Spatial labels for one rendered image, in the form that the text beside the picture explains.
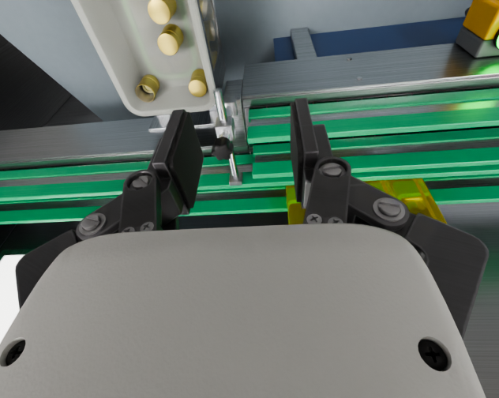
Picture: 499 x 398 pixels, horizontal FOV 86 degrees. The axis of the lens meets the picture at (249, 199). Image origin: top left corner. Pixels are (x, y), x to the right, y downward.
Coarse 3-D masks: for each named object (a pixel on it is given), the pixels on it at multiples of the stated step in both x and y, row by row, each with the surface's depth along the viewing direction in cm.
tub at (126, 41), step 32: (96, 0) 40; (128, 0) 42; (192, 0) 36; (96, 32) 40; (128, 32) 46; (160, 32) 46; (192, 32) 46; (128, 64) 48; (160, 64) 50; (192, 64) 50; (128, 96) 48; (160, 96) 52; (192, 96) 51
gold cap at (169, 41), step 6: (168, 24) 44; (174, 24) 45; (168, 30) 43; (174, 30) 44; (180, 30) 45; (162, 36) 42; (168, 36) 42; (174, 36) 43; (180, 36) 45; (162, 42) 43; (168, 42) 43; (174, 42) 43; (180, 42) 45; (162, 48) 44; (168, 48) 44; (174, 48) 44; (168, 54) 44
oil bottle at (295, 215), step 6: (288, 186) 46; (294, 186) 46; (288, 192) 46; (294, 192) 45; (288, 198) 45; (294, 198) 44; (288, 204) 44; (294, 204) 44; (300, 204) 43; (288, 210) 43; (294, 210) 43; (300, 210) 43; (288, 216) 43; (294, 216) 42; (300, 216) 42; (288, 222) 44; (294, 222) 41; (300, 222) 41
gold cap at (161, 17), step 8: (152, 0) 39; (160, 0) 39; (168, 0) 40; (152, 8) 39; (160, 8) 39; (168, 8) 39; (176, 8) 43; (152, 16) 40; (160, 16) 40; (168, 16) 40
